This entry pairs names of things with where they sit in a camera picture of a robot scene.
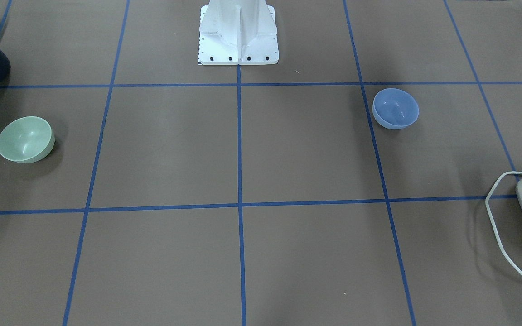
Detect blue bowl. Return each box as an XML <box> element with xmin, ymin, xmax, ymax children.
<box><xmin>372</xmin><ymin>87</ymin><xmax>419</xmax><ymax>130</ymax></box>

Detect white toaster power cable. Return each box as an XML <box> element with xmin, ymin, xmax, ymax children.
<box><xmin>485</xmin><ymin>171</ymin><xmax>522</xmax><ymax>289</ymax></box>

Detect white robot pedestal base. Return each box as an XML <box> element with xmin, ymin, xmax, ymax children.
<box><xmin>198</xmin><ymin>0</ymin><xmax>280</xmax><ymax>66</ymax></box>

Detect green bowl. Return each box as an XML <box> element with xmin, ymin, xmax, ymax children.
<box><xmin>0</xmin><ymin>116</ymin><xmax>56</xmax><ymax>164</ymax></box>

